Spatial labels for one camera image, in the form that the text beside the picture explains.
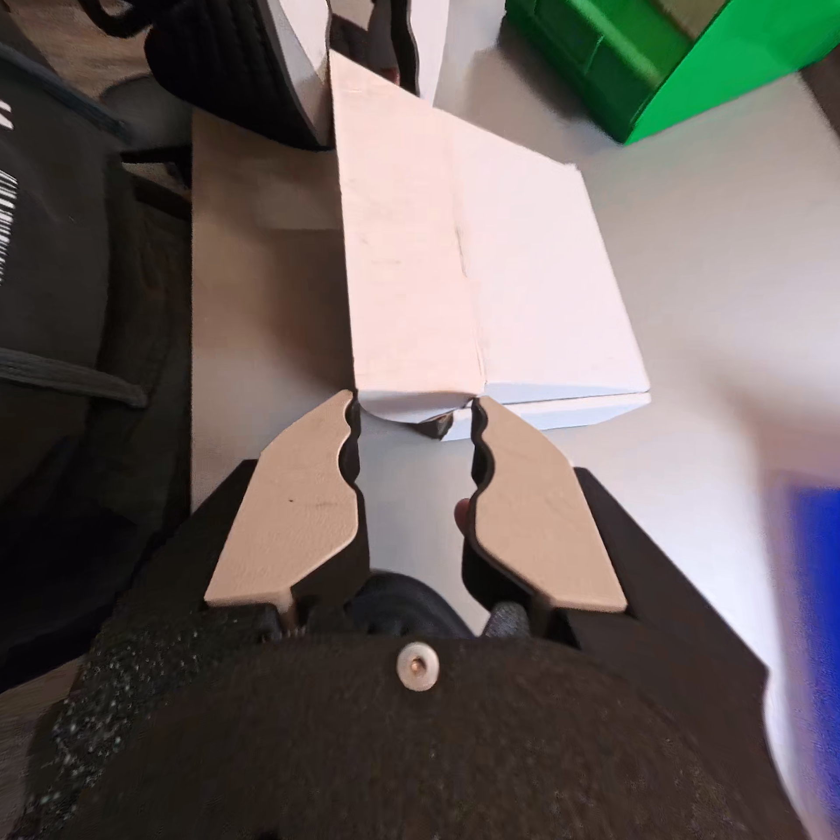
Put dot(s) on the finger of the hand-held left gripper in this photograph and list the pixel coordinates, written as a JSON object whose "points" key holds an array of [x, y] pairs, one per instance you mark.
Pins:
{"points": [[430, 39], [305, 39]]}

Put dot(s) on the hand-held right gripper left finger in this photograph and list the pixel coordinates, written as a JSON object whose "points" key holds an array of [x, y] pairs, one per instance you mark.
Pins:
{"points": [[289, 518]]}

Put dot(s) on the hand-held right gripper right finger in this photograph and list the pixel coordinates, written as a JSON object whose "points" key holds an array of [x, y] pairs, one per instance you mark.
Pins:
{"points": [[544, 525]]}

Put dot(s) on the blue plastic bin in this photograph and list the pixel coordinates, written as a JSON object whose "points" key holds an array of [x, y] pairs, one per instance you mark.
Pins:
{"points": [[817, 623]]}

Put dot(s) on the green plastic bin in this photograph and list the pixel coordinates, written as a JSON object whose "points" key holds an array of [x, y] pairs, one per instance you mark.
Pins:
{"points": [[722, 85]]}

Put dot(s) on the grey desk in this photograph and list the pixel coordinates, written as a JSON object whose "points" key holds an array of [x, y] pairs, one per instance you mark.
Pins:
{"points": [[689, 295]]}

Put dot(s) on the person's right hand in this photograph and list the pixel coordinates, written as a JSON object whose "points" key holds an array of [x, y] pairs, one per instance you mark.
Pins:
{"points": [[463, 518]]}

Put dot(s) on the black wrist rest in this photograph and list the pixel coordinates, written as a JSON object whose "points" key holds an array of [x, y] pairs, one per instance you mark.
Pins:
{"points": [[407, 604]]}

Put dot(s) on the person's black clothing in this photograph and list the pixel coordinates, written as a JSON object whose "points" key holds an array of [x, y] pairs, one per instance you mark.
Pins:
{"points": [[59, 262]]}

